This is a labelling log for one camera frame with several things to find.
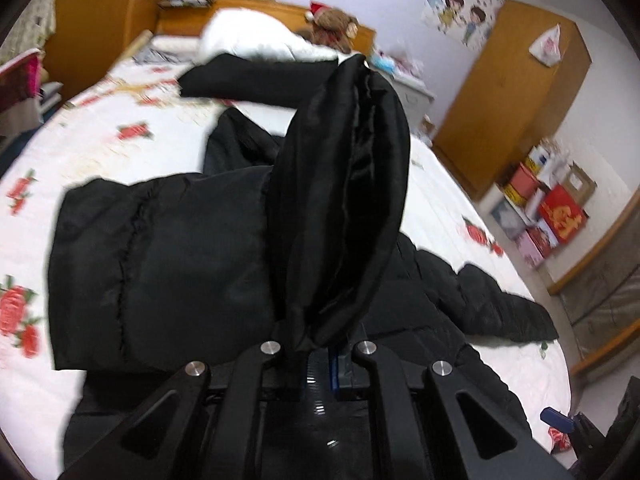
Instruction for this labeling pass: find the patterned window curtain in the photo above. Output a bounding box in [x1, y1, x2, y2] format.
[1, 0, 56, 64]

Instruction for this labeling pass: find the brown teddy bear santa hat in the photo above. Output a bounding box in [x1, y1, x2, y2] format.
[307, 2, 359, 53]

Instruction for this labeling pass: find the white pillow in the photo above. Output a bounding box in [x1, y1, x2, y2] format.
[194, 8, 345, 65]

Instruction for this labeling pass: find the grey folded cloth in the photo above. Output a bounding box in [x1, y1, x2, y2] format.
[132, 44, 198, 65]

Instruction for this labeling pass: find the wooden wardrobe left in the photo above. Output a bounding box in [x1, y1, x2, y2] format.
[43, 0, 160, 101]

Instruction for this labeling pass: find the pink gift box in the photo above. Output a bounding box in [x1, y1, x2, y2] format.
[516, 219, 559, 269]

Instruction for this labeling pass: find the wooden door right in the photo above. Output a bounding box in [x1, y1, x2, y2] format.
[433, 0, 591, 202]

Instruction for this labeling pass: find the folded black garment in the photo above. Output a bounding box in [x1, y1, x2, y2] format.
[177, 53, 338, 108]

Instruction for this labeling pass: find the black hooded puffer jacket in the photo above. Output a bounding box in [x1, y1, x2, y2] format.
[48, 56, 555, 479]

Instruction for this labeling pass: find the white plastic bag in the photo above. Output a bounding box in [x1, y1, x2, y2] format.
[528, 24, 562, 67]

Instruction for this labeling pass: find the white floral bed quilt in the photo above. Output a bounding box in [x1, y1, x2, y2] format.
[1, 60, 570, 479]

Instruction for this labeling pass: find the white bedside cabinet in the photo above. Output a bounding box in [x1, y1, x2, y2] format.
[380, 70, 435, 138]

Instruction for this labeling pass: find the wooden headboard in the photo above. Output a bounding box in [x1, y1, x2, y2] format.
[156, 0, 375, 64]

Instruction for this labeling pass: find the cartoon couple wall sticker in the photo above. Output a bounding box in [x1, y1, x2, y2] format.
[421, 0, 504, 52]

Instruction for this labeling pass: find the wooden desk with plaid cloth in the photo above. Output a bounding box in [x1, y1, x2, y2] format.
[0, 49, 42, 152]

